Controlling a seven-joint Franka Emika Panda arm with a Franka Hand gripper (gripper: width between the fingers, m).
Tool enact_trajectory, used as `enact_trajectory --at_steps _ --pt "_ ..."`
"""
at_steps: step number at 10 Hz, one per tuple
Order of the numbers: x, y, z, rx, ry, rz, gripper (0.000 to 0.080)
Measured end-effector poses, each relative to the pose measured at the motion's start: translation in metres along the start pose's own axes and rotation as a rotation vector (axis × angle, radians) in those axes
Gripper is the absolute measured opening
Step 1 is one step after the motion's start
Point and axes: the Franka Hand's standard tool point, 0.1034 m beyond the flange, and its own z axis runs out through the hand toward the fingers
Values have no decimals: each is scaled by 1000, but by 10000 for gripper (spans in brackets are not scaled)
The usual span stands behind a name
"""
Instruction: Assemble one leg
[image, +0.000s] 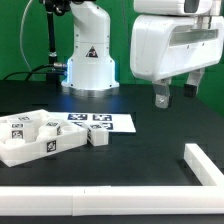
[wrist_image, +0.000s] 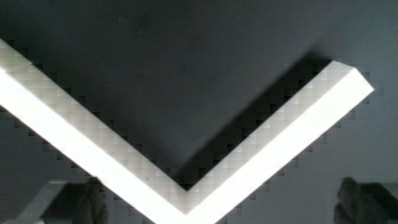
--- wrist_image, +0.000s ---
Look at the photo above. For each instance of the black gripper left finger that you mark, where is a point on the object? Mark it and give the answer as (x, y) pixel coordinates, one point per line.
(67, 203)

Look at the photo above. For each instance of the white L-shaped corner fence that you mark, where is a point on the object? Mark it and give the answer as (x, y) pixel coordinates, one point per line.
(172, 205)

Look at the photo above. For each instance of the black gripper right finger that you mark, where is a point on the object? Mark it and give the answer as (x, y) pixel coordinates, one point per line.
(366, 204)

